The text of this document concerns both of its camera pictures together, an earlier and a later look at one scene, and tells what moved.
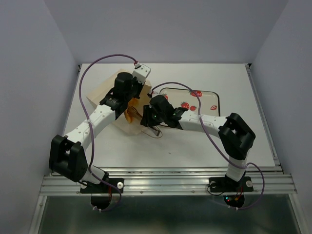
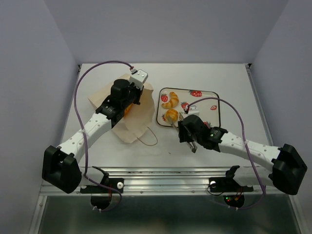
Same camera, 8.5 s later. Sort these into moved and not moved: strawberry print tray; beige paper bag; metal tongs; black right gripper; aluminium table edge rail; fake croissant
Moved: beige paper bag; fake croissant; metal tongs; black right gripper
Not moved: aluminium table edge rail; strawberry print tray
